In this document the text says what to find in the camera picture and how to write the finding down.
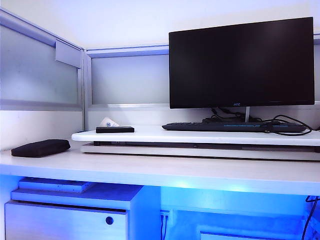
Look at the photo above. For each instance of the black portable hard drive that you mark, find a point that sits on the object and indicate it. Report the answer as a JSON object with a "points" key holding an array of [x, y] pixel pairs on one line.
{"points": [[115, 129]]}

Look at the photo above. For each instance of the white desk riser board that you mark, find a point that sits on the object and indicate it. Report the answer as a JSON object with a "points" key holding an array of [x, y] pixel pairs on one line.
{"points": [[200, 137]]}

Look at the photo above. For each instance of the grey desk riser base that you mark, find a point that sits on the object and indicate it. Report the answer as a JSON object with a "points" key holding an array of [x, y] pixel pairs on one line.
{"points": [[200, 151]]}

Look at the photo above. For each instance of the white paper cup blue logo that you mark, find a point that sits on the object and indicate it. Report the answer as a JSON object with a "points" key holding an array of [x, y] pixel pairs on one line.
{"points": [[108, 122]]}

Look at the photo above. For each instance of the frosted rear partition panel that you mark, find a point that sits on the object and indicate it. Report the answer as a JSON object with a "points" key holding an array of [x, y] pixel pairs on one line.
{"points": [[130, 77]]}

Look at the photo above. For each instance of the black keyboard with blue stripe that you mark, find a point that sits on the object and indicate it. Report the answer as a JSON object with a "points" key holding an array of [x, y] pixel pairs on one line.
{"points": [[212, 126]]}

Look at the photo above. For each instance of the black computer monitor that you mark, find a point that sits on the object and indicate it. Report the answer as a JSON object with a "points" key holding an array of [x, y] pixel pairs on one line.
{"points": [[240, 62]]}

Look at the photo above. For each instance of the round cabinet lock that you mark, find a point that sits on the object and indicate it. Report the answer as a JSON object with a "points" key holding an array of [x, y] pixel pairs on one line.
{"points": [[109, 220]]}

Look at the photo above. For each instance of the black soft pouch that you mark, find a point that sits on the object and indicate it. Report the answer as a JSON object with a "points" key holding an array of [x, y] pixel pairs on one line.
{"points": [[40, 148]]}

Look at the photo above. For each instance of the white flat slab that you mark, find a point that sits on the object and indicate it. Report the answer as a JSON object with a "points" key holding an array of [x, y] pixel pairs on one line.
{"points": [[53, 185]]}

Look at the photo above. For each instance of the frosted side partition panel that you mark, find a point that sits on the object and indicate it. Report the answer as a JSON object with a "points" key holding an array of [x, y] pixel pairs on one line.
{"points": [[32, 70]]}

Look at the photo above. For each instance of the white drawer cabinet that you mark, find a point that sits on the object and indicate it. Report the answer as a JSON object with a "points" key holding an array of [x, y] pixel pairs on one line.
{"points": [[67, 223]]}

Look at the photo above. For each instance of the grey partition corner post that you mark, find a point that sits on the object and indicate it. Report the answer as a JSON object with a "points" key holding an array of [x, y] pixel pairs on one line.
{"points": [[86, 95]]}

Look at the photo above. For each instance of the silver monitor stand post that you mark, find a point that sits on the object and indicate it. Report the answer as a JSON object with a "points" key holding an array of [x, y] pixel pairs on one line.
{"points": [[247, 114]]}

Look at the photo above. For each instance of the wall socket with plugs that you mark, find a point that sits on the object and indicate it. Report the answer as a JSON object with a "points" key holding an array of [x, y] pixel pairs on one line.
{"points": [[164, 215]]}

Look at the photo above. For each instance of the grey partition hanging bracket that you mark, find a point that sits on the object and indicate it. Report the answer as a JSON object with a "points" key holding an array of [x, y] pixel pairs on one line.
{"points": [[68, 54]]}

